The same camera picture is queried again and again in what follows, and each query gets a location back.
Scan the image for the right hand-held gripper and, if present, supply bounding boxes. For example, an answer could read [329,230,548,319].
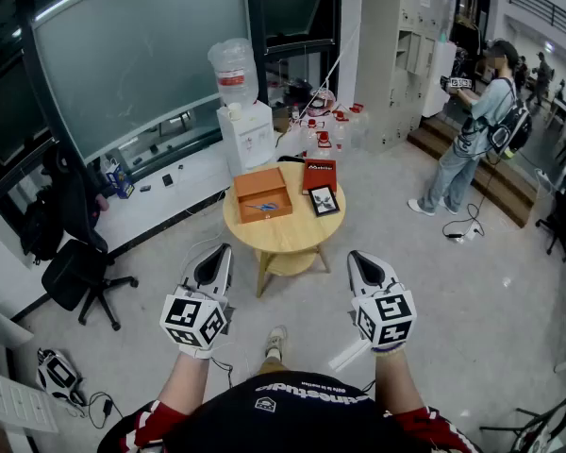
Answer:
[347,251,417,350]

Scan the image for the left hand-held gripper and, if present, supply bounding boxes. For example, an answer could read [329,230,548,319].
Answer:
[158,243,235,350]

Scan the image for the orange box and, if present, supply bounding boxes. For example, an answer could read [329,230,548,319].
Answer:
[233,166,295,226]

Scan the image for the person's right forearm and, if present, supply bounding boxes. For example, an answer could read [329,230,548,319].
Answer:
[371,344,419,417]

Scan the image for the person's left forearm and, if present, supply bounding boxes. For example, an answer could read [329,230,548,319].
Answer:
[157,346,214,417]

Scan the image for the round wooden table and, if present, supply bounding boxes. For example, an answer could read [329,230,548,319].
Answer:
[222,160,347,300]

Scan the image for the person's beige sneaker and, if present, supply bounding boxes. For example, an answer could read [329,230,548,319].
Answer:
[265,326,288,361]

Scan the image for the white low ledge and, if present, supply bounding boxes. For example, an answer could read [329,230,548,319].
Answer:
[92,146,233,254]

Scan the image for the red book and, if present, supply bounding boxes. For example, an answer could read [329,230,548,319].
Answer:
[301,158,338,196]

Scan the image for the blue paper bag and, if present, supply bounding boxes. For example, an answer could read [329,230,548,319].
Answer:
[104,157,136,201]

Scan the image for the white water dispenser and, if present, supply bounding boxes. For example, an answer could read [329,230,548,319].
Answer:
[216,100,275,177]

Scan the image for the black office chair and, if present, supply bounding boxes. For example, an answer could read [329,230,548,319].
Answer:
[41,146,141,333]

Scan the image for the group of clear water jugs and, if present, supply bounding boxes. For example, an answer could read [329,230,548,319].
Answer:
[299,103,375,156]

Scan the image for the wooden step platform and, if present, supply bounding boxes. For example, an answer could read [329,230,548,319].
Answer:
[408,114,541,228]

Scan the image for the person's black red shirt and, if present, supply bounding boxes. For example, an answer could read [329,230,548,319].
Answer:
[96,370,482,453]

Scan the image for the black backpack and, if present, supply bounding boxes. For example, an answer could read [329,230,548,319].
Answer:
[20,195,66,264]

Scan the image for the pink white helmet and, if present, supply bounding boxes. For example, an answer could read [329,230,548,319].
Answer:
[308,88,337,116]

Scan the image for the white black floor device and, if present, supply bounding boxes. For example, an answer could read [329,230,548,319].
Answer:
[36,346,84,405]

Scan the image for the black swivel chair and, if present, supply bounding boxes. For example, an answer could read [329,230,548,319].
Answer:
[535,191,566,261]

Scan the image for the white cabinet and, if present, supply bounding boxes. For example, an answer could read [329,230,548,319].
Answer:
[422,40,458,118]

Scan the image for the clear water dispenser bottle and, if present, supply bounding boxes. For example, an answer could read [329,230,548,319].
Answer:
[207,38,260,108]

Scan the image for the grey metal locker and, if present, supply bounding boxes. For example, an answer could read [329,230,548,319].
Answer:
[360,0,449,155]

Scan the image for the frosted glass panel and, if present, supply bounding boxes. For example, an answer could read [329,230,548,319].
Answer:
[30,0,255,165]

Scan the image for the white shelf unit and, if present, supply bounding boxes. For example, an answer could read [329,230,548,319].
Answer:
[0,302,60,436]

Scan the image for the black metal railing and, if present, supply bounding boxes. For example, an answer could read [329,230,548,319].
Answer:
[507,0,566,42]

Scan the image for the small picture frame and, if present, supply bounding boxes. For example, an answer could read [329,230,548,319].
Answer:
[308,183,341,218]

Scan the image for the black floor cable with adapter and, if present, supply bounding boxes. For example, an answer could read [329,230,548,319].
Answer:
[441,203,486,243]

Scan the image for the black power adapter with cable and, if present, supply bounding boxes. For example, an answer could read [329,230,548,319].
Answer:
[87,391,124,429]

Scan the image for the black framed window wall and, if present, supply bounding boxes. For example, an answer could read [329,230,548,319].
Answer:
[0,0,344,235]

